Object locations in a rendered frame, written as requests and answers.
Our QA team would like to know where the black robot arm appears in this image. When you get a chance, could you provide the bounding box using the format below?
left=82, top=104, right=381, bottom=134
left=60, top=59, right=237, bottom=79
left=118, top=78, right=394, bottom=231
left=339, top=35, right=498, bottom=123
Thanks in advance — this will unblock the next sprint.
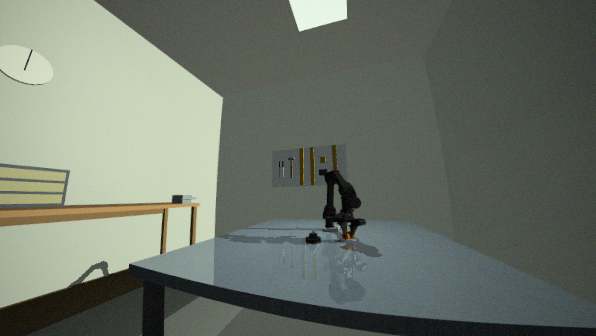
left=323, top=170, right=361, bottom=227

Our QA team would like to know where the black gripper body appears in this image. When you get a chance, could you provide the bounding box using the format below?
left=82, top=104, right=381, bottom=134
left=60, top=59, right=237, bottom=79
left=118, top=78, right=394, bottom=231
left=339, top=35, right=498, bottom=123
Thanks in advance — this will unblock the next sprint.
left=332, top=207, right=366, bottom=226

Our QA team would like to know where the orange cylindrical knob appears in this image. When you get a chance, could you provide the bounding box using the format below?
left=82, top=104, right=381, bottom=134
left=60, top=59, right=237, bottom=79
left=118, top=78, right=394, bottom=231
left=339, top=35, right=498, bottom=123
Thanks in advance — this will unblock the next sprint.
left=342, top=231, right=355, bottom=240

